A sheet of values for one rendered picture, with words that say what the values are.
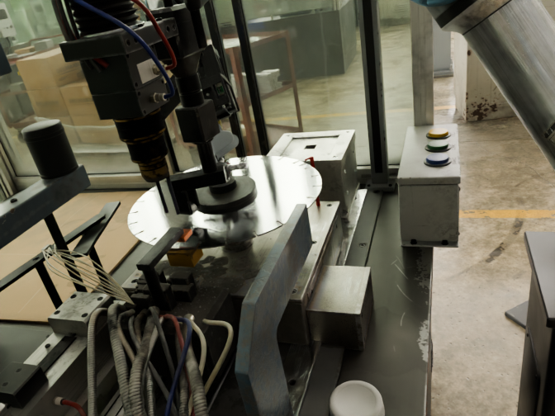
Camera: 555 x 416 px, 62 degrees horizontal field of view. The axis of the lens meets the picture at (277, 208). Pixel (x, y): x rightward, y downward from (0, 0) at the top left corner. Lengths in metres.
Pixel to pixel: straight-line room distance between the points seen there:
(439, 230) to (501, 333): 1.00
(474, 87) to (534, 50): 3.19
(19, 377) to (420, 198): 0.69
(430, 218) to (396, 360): 0.31
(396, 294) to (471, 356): 0.98
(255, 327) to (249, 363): 0.03
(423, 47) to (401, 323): 0.60
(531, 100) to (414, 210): 0.36
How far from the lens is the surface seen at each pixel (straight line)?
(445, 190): 0.89
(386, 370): 0.72
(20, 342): 0.86
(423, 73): 1.11
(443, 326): 1.89
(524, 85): 0.63
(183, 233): 0.66
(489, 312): 1.96
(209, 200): 0.76
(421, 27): 1.09
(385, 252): 0.94
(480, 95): 3.83
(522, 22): 0.62
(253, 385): 0.47
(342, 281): 0.75
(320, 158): 1.00
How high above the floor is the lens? 1.28
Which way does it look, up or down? 27 degrees down
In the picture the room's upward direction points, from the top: 11 degrees counter-clockwise
